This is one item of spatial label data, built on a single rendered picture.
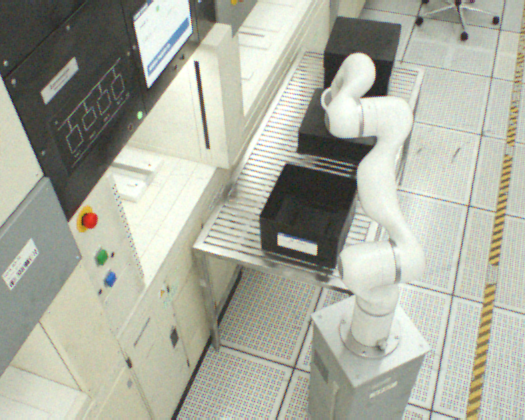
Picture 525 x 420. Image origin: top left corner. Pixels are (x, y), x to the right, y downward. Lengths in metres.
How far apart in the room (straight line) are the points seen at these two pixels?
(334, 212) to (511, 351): 1.14
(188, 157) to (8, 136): 1.15
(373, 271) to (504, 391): 1.37
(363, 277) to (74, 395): 0.87
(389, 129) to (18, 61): 0.90
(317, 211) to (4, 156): 1.29
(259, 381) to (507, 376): 1.07
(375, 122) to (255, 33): 1.45
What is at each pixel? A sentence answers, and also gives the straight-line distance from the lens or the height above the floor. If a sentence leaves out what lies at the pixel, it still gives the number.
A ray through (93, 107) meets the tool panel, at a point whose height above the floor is 1.58.
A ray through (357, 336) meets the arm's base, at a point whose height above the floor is 0.80.
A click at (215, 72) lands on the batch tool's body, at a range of 1.95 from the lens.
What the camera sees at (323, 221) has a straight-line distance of 2.18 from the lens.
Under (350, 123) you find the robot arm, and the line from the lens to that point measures 1.56.
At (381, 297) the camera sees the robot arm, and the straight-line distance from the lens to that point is 1.69.
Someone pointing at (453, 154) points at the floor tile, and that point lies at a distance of 3.66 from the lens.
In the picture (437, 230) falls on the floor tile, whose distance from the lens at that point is 3.23.
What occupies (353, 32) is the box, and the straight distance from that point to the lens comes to 2.67.
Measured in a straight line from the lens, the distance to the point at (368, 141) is 2.22.
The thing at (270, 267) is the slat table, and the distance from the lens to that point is 2.06.
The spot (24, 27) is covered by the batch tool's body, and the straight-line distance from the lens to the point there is 1.21.
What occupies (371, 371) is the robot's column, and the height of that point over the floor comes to 0.76.
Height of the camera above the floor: 2.43
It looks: 49 degrees down
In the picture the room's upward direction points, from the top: 3 degrees counter-clockwise
